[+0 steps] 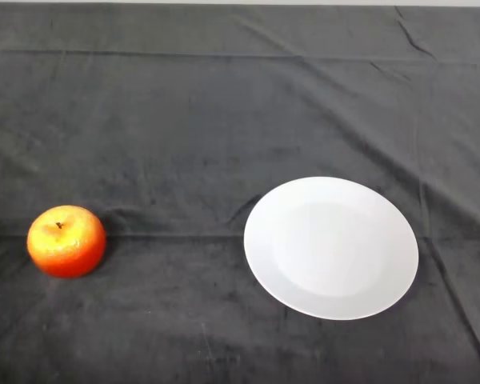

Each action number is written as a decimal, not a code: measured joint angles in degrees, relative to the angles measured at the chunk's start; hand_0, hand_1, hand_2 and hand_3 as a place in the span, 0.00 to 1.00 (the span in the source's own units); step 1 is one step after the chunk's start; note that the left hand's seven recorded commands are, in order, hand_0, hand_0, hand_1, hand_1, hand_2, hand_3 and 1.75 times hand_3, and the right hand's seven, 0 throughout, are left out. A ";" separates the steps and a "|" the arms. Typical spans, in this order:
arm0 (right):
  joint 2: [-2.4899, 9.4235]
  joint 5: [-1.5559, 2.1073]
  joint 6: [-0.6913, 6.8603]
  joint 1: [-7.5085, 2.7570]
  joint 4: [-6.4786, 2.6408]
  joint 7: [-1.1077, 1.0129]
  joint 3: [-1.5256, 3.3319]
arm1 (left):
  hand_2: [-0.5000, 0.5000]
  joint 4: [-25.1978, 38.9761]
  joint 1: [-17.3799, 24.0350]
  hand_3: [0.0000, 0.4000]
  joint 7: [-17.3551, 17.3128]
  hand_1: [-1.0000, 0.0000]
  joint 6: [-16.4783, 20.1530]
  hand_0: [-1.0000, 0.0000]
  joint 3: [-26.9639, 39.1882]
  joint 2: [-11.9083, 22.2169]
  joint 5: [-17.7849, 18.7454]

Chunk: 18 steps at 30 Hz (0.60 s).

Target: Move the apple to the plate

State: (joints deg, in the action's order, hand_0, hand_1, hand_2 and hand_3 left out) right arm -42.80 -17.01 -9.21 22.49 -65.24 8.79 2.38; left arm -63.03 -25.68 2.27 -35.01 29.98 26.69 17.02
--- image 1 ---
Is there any red yellow apple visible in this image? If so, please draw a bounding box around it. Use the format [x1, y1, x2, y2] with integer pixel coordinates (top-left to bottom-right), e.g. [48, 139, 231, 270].
[26, 205, 107, 279]

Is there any white round plate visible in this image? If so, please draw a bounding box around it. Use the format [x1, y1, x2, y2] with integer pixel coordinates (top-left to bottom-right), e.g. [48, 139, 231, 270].
[243, 176, 420, 321]

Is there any black cloth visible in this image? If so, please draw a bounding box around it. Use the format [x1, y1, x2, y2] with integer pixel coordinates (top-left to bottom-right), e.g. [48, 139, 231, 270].
[0, 2, 480, 384]

